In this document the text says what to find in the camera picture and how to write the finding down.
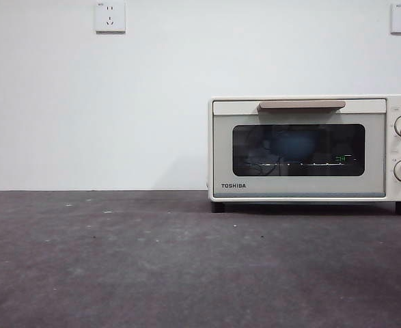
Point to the blue ribbed bowl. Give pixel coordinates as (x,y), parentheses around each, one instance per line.
(292,147)

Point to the cream Toshiba toaster oven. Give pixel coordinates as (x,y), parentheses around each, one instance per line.
(388,191)

